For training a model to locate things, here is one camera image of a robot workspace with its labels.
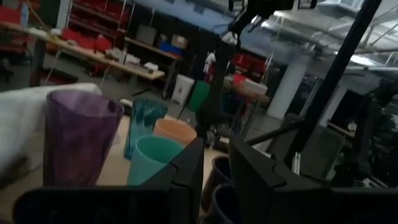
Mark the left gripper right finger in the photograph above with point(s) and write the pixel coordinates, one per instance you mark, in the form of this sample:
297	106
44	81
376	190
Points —
252	174

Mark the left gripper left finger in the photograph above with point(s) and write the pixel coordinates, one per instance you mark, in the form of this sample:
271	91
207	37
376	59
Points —
189	168

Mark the peach plastic cup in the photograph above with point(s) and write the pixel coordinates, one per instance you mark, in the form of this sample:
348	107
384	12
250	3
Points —
175	130

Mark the teal opaque plastic cup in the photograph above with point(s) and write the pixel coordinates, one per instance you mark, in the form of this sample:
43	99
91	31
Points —
149	161

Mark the teal translucent tumbler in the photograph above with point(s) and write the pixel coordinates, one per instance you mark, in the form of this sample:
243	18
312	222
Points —
143	121

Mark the purple translucent tumbler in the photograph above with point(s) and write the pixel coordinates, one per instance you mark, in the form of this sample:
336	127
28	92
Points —
77	140

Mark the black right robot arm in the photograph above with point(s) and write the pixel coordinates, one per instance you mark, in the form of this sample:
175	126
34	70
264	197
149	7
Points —
224	77

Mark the green bin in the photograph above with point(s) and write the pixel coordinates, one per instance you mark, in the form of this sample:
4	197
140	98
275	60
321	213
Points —
199	96

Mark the white trash bin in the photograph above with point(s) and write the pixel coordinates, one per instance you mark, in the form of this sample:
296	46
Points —
183	90

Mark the blue storage bin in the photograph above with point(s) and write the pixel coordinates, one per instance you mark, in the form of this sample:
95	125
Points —
170	49

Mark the cardboard box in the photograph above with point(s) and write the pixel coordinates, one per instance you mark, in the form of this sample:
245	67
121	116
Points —
179	41

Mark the short wooden workbench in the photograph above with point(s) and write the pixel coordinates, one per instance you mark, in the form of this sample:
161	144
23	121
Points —
146	46

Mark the small parts drawer cabinet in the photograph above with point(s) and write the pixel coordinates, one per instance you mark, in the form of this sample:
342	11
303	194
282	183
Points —
146	35

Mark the long wooden workbench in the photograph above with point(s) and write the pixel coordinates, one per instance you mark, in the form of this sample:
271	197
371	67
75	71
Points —
93	57

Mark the white checked cloth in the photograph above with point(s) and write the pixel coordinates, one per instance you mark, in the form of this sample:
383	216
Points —
18	124

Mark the black frame post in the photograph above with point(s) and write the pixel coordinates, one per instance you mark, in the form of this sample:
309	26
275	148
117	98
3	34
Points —
334	77

